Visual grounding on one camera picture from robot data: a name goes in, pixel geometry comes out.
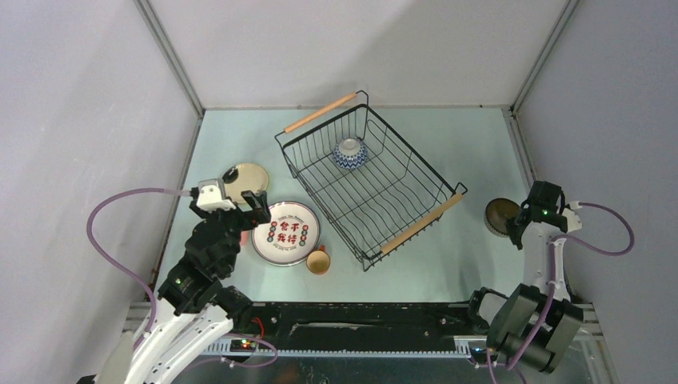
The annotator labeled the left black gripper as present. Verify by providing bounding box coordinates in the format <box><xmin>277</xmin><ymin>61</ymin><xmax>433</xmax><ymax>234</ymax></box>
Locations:
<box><xmin>192</xmin><ymin>190</ymin><xmax>271</xmax><ymax>273</ymax></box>

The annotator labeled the large pink cup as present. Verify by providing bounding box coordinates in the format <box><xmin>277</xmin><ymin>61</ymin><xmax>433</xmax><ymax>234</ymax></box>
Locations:
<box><xmin>239</xmin><ymin>231</ymin><xmax>249</xmax><ymax>246</ymax></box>

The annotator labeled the dark brown glazed bowl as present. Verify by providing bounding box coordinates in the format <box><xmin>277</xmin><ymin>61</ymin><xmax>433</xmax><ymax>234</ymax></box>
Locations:
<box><xmin>484</xmin><ymin>198</ymin><xmax>520</xmax><ymax>238</ymax></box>

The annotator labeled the cream plate with plum blossom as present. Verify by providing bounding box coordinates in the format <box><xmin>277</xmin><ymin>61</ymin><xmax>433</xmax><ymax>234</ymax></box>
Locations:
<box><xmin>221</xmin><ymin>163</ymin><xmax>269</xmax><ymax>205</ymax></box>

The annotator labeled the Just To Eat plate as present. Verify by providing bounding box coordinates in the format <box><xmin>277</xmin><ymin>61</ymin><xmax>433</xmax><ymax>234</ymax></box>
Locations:
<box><xmin>251</xmin><ymin>202</ymin><xmax>321</xmax><ymax>266</ymax></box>

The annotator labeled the orange cup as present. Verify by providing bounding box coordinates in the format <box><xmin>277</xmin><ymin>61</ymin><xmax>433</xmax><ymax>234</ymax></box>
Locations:
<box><xmin>306</xmin><ymin>246</ymin><xmax>331</xmax><ymax>275</ymax></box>

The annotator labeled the blue white patterned cup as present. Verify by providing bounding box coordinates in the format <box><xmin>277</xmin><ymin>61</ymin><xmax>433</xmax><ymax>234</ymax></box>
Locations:
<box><xmin>333</xmin><ymin>138</ymin><xmax>369</xmax><ymax>170</ymax></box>

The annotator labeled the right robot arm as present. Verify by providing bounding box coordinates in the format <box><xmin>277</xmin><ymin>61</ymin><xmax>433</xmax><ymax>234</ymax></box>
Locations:
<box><xmin>465</xmin><ymin>181</ymin><xmax>584</xmax><ymax>374</ymax></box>

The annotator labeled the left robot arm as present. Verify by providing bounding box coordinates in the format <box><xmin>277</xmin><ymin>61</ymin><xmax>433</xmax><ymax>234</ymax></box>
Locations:
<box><xmin>78</xmin><ymin>187</ymin><xmax>271</xmax><ymax>383</ymax></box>

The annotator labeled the left controller board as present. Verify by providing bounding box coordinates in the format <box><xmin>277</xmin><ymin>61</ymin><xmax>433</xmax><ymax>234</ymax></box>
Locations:
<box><xmin>229</xmin><ymin>338</ymin><xmax>258</xmax><ymax>354</ymax></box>

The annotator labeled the controller board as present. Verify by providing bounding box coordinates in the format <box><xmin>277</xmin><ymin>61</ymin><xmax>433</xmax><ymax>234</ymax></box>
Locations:
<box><xmin>229</xmin><ymin>338</ymin><xmax>258</xmax><ymax>354</ymax></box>
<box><xmin>468</xmin><ymin>346</ymin><xmax>502</xmax><ymax>367</ymax></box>

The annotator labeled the right controller board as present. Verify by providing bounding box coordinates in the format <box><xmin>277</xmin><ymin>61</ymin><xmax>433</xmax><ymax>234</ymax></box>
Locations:
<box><xmin>468</xmin><ymin>346</ymin><xmax>502</xmax><ymax>367</ymax></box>

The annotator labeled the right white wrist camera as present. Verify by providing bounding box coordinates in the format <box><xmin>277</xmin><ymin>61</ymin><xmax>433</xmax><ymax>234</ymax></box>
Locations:
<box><xmin>560</xmin><ymin>205</ymin><xmax>583</xmax><ymax>234</ymax></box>

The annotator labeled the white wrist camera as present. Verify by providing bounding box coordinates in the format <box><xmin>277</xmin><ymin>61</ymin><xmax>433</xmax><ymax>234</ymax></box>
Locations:
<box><xmin>560</xmin><ymin>205</ymin><xmax>583</xmax><ymax>234</ymax></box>
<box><xmin>190</xmin><ymin>178</ymin><xmax>237</xmax><ymax>212</ymax></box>

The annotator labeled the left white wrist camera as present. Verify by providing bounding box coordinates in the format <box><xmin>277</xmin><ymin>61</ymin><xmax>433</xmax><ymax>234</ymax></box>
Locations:
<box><xmin>190</xmin><ymin>178</ymin><xmax>237</xmax><ymax>212</ymax></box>

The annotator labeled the right wooden rack handle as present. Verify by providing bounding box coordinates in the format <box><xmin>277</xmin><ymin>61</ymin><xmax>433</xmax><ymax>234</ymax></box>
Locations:
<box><xmin>381</xmin><ymin>194</ymin><xmax>463</xmax><ymax>255</ymax></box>

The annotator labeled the wooden rack handle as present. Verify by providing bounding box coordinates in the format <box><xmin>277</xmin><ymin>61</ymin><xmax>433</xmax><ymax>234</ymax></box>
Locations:
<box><xmin>283</xmin><ymin>92</ymin><xmax>357</xmax><ymax>134</ymax></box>
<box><xmin>381</xmin><ymin>194</ymin><xmax>463</xmax><ymax>255</ymax></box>

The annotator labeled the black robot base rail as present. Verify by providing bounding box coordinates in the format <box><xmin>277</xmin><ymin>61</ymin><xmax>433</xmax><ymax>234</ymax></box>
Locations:
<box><xmin>233</xmin><ymin>302</ymin><xmax>489</xmax><ymax>354</ymax></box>

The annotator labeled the black wire dish rack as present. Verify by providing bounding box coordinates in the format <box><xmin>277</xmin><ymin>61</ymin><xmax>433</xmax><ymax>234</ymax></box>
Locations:
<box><xmin>275</xmin><ymin>101</ymin><xmax>469</xmax><ymax>270</ymax></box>

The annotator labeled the left wooden rack handle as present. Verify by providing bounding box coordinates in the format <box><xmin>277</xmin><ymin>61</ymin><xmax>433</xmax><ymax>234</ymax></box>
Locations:
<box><xmin>283</xmin><ymin>92</ymin><xmax>357</xmax><ymax>134</ymax></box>

